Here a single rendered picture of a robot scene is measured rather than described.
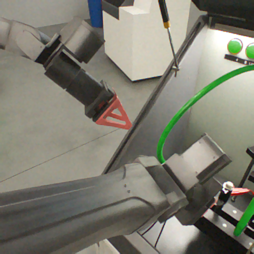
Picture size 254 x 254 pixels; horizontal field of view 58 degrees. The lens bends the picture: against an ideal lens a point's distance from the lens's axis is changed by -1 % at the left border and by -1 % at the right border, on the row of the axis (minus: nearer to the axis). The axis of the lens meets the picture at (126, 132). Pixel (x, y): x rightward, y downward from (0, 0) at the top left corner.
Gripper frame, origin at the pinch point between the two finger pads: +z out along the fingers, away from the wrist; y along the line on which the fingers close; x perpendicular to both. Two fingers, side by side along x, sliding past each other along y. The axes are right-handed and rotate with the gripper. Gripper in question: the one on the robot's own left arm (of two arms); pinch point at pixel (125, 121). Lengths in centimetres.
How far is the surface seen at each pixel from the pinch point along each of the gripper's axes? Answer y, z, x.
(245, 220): -19.4, 24.4, -3.3
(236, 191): -1.9, 39.3, -4.5
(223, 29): 23.8, 12.8, -37.3
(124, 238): 0.4, 26.2, 28.6
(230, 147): 24, 51, -14
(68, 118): 220, 34, 85
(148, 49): 285, 69, -46
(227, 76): -2.6, 9.2, -22.0
